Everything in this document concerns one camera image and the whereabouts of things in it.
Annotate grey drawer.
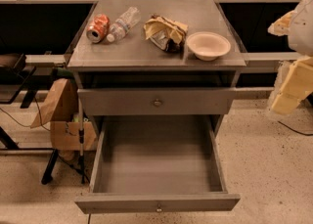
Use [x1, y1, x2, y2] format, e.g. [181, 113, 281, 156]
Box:
[78, 88, 236, 115]
[75, 115, 240, 214]

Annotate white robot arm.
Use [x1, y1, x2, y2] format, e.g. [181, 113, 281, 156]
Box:
[268, 0, 313, 115]

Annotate grey drawer cabinet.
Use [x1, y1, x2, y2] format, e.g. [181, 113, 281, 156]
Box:
[68, 0, 246, 129]

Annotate white paper bowl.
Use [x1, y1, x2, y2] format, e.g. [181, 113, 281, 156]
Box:
[186, 31, 231, 61]

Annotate crumpled yellow chip bag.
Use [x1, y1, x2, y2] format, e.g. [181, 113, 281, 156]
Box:
[144, 15, 189, 53]

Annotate clear plastic water bottle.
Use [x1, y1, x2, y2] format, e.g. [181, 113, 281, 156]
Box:
[107, 7, 141, 43]

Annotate crushed orange soda can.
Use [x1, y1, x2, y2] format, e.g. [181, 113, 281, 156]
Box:
[86, 14, 110, 43]

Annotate silver black tripod pole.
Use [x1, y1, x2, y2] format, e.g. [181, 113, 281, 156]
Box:
[78, 99, 85, 184]

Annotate brown cardboard box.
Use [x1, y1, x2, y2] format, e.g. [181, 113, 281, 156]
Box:
[30, 78, 98, 152]

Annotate black stand left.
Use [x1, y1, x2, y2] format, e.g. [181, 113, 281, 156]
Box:
[0, 53, 59, 185]

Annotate black floor cable right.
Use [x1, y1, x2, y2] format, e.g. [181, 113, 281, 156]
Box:
[277, 120, 313, 137]

